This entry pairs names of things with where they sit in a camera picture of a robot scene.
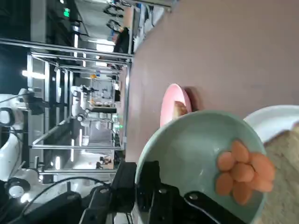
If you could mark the pale green bowl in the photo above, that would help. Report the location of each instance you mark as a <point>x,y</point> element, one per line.
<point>191,144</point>

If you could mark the green lit sign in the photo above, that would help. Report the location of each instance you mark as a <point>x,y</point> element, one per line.
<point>66,12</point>

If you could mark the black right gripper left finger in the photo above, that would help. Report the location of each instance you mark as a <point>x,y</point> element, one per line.
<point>123,186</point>

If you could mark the pink round plate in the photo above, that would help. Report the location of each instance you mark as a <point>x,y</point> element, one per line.
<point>170,105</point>

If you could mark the brown bread slice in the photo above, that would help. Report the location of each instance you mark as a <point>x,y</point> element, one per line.
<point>181,108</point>
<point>285,163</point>

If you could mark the white round plate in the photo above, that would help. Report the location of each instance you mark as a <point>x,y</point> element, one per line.
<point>268,119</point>

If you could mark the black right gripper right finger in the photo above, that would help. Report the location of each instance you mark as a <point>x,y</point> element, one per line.
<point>149,177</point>

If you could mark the aluminium frame cage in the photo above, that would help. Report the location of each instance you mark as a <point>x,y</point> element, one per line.
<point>70,49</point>

